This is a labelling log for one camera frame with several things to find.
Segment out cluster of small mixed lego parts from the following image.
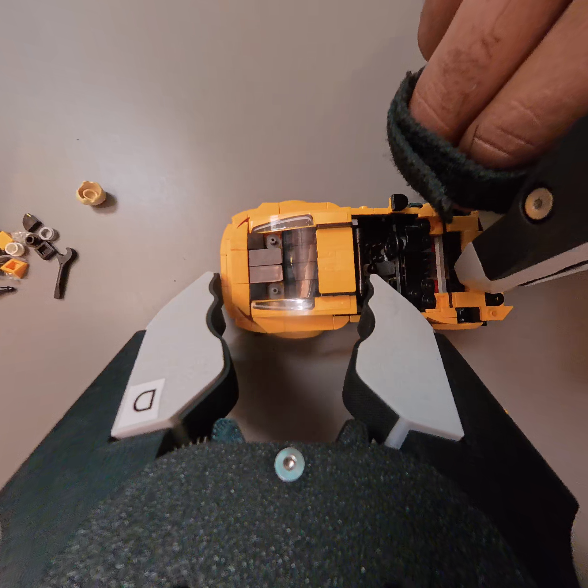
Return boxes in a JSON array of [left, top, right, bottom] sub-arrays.
[[0, 212, 60, 297]]

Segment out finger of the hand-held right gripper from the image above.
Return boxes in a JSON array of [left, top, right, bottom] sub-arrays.
[[454, 243, 588, 296]]

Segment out yellow lego car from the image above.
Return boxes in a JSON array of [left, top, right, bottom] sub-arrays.
[[220, 193, 514, 340]]

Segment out person's right hand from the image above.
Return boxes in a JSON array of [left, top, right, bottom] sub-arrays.
[[410, 0, 588, 170]]

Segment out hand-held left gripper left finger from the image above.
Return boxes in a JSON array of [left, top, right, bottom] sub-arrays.
[[110, 271, 239, 443]]

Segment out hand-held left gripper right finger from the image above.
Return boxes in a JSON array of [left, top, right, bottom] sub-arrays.
[[342, 274, 465, 449]]

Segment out tan round lego piece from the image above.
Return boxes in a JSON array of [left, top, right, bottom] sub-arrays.
[[76, 180, 107, 207]]

